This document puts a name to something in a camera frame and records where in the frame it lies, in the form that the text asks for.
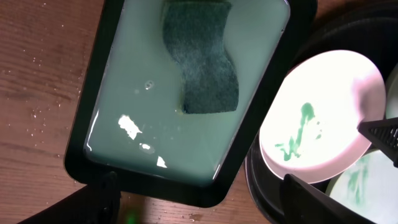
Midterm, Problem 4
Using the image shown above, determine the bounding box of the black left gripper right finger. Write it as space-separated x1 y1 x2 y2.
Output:
281 117 398 224

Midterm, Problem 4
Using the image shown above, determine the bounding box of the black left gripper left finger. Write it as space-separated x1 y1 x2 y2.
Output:
19 172 121 224

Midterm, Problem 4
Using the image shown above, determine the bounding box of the black rectangular soapy water tray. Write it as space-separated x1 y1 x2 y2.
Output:
64 0 317 208

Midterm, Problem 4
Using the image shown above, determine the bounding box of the green scouring sponge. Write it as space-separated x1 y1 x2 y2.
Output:
162 1 239 114

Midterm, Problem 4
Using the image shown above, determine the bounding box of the round black serving tray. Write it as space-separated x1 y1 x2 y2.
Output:
244 1 397 223

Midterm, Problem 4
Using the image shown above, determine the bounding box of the white plate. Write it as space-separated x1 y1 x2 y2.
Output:
259 50 386 184

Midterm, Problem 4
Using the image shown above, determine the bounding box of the mint plate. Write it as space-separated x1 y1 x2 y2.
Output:
326 150 397 223
386 64 398 119

